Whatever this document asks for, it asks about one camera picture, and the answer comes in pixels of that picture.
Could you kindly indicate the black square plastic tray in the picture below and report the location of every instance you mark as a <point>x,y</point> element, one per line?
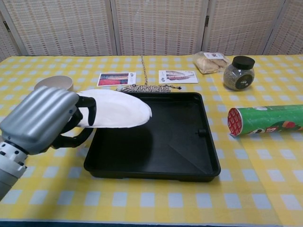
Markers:
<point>154,146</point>

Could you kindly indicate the green chips can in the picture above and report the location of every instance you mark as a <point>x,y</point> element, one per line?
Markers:
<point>260,118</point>

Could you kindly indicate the plain beige bowl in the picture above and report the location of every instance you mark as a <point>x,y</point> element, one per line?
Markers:
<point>56,81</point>

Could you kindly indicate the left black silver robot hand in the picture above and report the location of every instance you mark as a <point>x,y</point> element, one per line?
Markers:
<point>40,118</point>

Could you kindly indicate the white round plate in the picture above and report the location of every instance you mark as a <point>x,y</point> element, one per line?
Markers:
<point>118,108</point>

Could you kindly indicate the postcard with red picture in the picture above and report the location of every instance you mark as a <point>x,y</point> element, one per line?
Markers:
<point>111,80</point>

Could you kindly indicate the yellow checked tablecloth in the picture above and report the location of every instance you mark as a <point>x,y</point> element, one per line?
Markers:
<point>165,201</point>

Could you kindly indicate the postcard with boat drawing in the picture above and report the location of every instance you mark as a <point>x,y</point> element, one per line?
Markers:
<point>177,76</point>

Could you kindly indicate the clear bag of bread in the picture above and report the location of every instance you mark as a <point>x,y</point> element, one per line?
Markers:
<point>208,65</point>

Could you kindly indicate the glass jar with black lid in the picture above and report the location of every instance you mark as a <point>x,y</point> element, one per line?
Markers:
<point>239,78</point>

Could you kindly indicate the woven folding screen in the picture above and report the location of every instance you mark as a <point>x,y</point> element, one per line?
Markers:
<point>71,28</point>

